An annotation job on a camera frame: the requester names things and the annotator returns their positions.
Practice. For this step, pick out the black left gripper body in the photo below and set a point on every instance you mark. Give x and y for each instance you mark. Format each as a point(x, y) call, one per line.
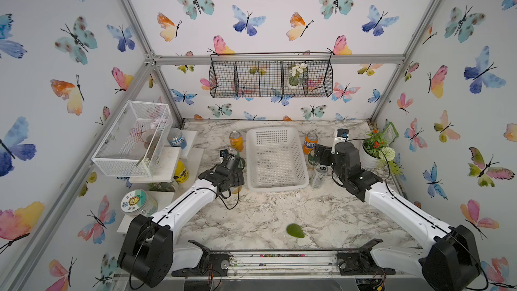
point(236, 179)

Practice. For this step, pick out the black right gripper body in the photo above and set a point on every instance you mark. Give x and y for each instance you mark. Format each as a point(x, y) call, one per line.
point(339, 172)

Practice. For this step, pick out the silver drink can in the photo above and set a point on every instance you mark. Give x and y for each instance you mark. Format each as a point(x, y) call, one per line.
point(319, 175)

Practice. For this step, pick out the orange Fanta can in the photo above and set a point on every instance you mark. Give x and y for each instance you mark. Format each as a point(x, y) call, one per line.
point(311, 139)

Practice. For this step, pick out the orange yellow Schweppes can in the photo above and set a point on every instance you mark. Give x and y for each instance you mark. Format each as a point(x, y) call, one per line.
point(236, 140)

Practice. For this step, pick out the white plastic perforated basket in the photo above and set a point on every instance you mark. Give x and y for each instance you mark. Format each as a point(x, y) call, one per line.
point(275, 161)

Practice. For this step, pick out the green gold beer can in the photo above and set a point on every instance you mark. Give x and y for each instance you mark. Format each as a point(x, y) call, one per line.
point(311, 159)
point(236, 190)

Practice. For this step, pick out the green soda can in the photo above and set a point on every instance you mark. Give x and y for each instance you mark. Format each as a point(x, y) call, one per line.
point(242, 162)

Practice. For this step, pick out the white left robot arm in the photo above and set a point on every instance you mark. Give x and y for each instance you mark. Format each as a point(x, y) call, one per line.
point(151, 250)

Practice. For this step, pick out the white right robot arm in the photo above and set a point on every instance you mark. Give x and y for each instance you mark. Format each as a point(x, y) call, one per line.
point(447, 258)

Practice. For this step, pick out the potted flower plant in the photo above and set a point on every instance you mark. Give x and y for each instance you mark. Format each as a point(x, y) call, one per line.
point(375, 152)

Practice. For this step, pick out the white stepped shelf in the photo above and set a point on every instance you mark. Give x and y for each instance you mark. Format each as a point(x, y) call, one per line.
point(166, 167)

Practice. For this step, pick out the blue white can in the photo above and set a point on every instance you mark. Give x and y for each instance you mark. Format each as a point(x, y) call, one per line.
point(176, 138)

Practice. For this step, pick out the green leaf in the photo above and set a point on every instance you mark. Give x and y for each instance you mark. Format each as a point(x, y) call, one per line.
point(295, 230)

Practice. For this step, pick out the white flowers in vase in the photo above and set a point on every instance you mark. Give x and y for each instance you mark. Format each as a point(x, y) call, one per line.
point(296, 74)

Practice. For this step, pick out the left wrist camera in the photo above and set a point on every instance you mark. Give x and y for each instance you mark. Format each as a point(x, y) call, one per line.
point(223, 153)

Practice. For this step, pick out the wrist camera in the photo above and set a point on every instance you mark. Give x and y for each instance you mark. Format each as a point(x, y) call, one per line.
point(223, 153)
point(340, 135)

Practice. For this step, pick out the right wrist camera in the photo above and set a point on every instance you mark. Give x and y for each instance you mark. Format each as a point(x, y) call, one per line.
point(340, 135)

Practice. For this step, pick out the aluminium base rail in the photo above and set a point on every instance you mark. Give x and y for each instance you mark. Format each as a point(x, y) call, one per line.
point(339, 269)

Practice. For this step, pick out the black wire wall basket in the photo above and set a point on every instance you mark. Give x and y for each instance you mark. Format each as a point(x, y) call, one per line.
point(265, 75)

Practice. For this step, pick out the white wire mesh box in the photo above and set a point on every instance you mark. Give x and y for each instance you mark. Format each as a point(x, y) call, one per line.
point(133, 145)

